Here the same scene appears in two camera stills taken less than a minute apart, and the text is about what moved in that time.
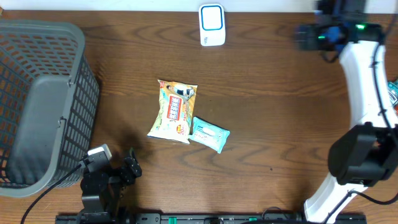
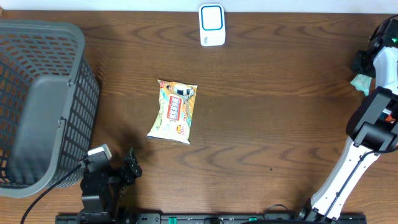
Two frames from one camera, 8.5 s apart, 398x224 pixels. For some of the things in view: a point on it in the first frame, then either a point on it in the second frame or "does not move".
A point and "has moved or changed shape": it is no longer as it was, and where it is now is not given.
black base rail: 112,216 does not move
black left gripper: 129,175 does not move
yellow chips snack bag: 174,117 does not move
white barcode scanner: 212,25 does not move
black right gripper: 303,37 -> 355,66
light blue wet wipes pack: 209,135 has moved or changed shape
